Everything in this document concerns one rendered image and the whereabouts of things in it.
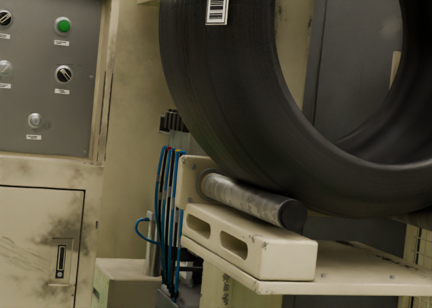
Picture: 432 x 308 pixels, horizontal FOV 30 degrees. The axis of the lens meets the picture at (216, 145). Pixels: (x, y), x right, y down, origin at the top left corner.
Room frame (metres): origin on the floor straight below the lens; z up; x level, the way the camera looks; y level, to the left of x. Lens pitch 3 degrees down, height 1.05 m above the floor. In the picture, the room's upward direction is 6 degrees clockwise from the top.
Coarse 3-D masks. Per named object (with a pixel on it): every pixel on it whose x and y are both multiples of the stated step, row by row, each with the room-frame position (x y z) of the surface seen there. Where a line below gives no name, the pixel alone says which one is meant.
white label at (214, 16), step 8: (208, 0) 1.11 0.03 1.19; (216, 0) 1.10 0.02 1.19; (224, 0) 1.09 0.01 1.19; (208, 8) 1.11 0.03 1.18; (216, 8) 1.10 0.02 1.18; (224, 8) 1.09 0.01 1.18; (208, 16) 1.11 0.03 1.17; (216, 16) 1.10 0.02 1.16; (224, 16) 1.09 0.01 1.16; (208, 24) 1.11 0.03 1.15
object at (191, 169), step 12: (192, 156) 1.45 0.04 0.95; (204, 156) 1.47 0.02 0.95; (180, 168) 1.45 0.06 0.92; (192, 168) 1.44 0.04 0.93; (204, 168) 1.46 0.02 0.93; (216, 168) 1.46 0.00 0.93; (180, 180) 1.44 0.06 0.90; (192, 180) 1.45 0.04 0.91; (180, 192) 1.44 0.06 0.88; (192, 192) 1.45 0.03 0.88; (180, 204) 1.44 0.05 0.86; (324, 216) 1.55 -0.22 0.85
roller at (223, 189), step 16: (208, 176) 1.44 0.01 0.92; (224, 176) 1.40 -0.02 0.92; (208, 192) 1.41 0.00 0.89; (224, 192) 1.34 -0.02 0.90; (240, 192) 1.28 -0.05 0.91; (256, 192) 1.23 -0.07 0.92; (272, 192) 1.21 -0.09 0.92; (240, 208) 1.28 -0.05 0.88; (256, 208) 1.21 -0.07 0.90; (272, 208) 1.16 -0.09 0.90; (288, 208) 1.13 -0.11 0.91; (304, 208) 1.14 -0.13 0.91; (288, 224) 1.13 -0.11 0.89
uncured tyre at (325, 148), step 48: (192, 0) 1.15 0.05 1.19; (240, 0) 1.10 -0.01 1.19; (192, 48) 1.15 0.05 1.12; (240, 48) 1.10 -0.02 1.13; (192, 96) 1.21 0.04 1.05; (240, 96) 1.12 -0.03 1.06; (288, 96) 1.12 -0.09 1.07; (240, 144) 1.15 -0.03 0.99; (288, 144) 1.13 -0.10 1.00; (336, 144) 1.48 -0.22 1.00; (384, 144) 1.50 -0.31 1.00; (288, 192) 1.18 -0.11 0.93; (336, 192) 1.17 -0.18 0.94; (384, 192) 1.19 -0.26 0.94
